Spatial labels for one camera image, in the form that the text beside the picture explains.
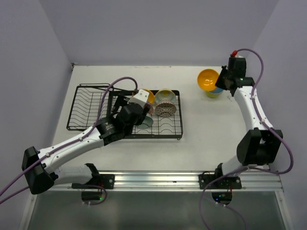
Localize black wire dish rack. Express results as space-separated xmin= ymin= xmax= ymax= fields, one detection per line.
xmin=66 ymin=83 xmax=183 ymax=140

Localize aluminium mounting rail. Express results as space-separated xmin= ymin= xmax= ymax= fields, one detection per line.
xmin=47 ymin=170 xmax=283 ymax=192

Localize blue glossy bowl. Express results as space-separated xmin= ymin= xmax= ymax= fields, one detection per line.
xmin=208 ymin=87 xmax=224 ymax=94

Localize smooth yellow bowl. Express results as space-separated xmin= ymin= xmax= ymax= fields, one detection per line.
xmin=197 ymin=69 xmax=219 ymax=91

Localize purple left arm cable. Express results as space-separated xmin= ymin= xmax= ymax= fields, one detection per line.
xmin=0 ymin=76 xmax=139 ymax=207

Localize lime green bowl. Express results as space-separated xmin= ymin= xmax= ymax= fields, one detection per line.
xmin=205 ymin=91 xmax=223 ymax=98

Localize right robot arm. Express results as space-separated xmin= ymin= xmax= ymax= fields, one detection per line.
xmin=213 ymin=56 xmax=281 ymax=188

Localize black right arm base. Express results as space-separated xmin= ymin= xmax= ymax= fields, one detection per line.
xmin=198 ymin=168 xmax=242 ymax=205

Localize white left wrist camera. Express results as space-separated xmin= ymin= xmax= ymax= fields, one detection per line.
xmin=128 ymin=89 xmax=149 ymax=107

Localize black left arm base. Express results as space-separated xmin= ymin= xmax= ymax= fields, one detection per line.
xmin=71 ymin=163 xmax=115 ymax=206

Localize yellow ribbed bowl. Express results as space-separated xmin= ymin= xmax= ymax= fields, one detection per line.
xmin=145 ymin=89 xmax=155 ymax=104

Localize blue zigzag patterned bowl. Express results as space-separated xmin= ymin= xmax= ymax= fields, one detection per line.
xmin=146 ymin=103 xmax=154 ymax=115

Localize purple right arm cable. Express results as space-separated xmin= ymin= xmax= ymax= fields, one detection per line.
xmin=199 ymin=48 xmax=294 ymax=230

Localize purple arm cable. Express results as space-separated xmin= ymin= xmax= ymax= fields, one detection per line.
xmin=199 ymin=48 xmax=294 ymax=230
xmin=0 ymin=76 xmax=139 ymax=207

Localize brown diamond patterned bowl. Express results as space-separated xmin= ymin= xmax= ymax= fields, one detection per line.
xmin=154 ymin=103 xmax=177 ymax=117

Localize yellow teal patterned bowl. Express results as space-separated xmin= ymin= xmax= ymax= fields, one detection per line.
xmin=155 ymin=89 xmax=176 ymax=104

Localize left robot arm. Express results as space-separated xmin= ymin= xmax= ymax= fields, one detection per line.
xmin=22 ymin=90 xmax=150 ymax=195

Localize pale teal textured bowl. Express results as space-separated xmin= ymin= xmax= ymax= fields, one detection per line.
xmin=137 ymin=116 xmax=154 ymax=129

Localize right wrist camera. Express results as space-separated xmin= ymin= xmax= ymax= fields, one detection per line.
xmin=230 ymin=50 xmax=243 ymax=58

